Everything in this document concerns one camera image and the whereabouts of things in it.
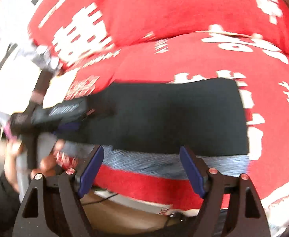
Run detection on white card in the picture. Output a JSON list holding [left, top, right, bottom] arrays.
[[43, 69, 80, 109]]

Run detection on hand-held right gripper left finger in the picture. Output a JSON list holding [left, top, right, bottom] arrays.
[[12, 145, 105, 237]]

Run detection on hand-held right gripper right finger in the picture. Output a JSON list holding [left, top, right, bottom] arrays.
[[179, 146, 272, 237]]

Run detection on red blanket with white print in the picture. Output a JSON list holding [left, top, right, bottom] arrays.
[[27, 0, 289, 214]]

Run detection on person's left forearm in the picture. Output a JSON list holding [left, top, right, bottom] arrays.
[[4, 139, 22, 193]]

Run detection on person's left hand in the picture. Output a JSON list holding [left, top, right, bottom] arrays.
[[31, 139, 66, 178]]

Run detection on black pants with leaf print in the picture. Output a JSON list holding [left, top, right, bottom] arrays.
[[57, 77, 251, 181]]

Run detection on grey cloth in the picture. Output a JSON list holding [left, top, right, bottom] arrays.
[[32, 45, 64, 71]]

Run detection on black cable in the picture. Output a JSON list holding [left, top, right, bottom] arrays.
[[81, 192, 119, 206]]

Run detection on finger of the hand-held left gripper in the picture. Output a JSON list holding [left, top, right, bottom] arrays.
[[57, 122, 82, 135]]

